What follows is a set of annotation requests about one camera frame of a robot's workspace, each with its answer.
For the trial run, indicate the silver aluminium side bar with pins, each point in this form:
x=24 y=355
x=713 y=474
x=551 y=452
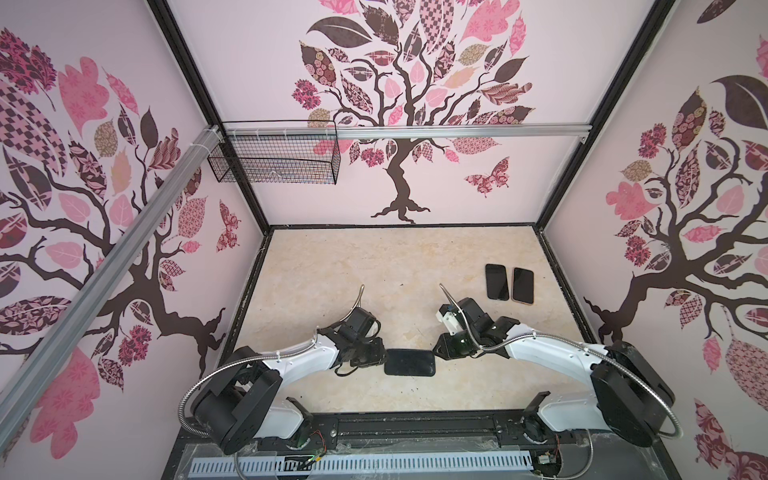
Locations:
x=44 y=363

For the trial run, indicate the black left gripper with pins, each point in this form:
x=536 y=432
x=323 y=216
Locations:
x=377 y=358

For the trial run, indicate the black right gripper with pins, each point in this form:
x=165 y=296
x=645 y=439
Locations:
x=445 y=351

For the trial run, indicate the right flexible metal conduit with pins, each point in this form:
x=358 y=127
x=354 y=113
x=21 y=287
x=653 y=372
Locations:
x=600 y=354

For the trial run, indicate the flexible metal conduit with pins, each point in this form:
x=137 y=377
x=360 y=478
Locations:
x=600 y=354
x=222 y=372

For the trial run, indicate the silver aluminium crossbar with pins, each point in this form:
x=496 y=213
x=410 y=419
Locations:
x=412 y=132

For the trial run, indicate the left flexible metal conduit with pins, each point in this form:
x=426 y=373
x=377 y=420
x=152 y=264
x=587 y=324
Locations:
x=222 y=372

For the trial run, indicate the black wire basket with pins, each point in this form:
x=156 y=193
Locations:
x=278 y=151

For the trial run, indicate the black right corner post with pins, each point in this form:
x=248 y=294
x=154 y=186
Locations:
x=641 y=46

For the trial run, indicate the white slotted cable duct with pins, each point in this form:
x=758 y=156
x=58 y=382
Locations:
x=358 y=465

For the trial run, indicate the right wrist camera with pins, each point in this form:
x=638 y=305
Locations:
x=447 y=317

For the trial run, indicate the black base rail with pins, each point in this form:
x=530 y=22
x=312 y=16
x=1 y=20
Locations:
x=578 y=454

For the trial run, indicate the pink phone case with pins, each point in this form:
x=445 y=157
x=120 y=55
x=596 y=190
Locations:
x=523 y=284

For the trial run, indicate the black corner frame post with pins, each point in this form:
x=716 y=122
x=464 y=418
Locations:
x=173 y=35

